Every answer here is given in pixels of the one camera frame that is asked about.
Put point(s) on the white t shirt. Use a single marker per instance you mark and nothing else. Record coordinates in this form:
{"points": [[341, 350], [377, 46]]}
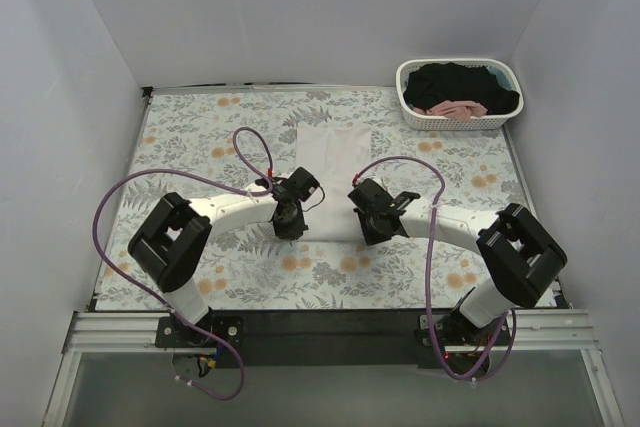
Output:
{"points": [[333, 155]]}

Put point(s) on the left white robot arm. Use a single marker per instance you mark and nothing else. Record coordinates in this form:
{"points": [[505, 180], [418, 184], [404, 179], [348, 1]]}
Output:
{"points": [[170, 242]]}

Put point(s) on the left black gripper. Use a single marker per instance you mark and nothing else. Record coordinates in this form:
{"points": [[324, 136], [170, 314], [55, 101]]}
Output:
{"points": [[291, 229]]}

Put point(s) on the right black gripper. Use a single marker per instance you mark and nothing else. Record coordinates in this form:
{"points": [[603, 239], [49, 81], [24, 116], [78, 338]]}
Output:
{"points": [[377, 233]]}

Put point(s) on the floral table mat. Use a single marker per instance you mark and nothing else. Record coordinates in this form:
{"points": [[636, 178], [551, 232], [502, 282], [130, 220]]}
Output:
{"points": [[190, 139]]}

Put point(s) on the black garment in basket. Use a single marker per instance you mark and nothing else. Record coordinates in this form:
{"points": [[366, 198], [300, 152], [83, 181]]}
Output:
{"points": [[434, 83]]}

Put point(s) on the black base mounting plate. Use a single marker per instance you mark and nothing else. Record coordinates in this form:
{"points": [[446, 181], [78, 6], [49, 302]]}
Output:
{"points": [[326, 337]]}

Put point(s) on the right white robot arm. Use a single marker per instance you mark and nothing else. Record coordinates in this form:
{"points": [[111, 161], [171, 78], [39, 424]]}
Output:
{"points": [[522, 258]]}

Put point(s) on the white plastic laundry basket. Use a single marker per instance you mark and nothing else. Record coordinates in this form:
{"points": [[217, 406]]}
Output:
{"points": [[421, 122]]}

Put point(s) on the blue garment in basket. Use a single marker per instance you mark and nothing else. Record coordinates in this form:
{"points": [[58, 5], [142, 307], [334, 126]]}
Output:
{"points": [[502, 78]]}

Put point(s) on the pink garment in basket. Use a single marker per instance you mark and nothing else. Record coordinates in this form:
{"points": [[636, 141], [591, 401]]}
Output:
{"points": [[461, 111]]}

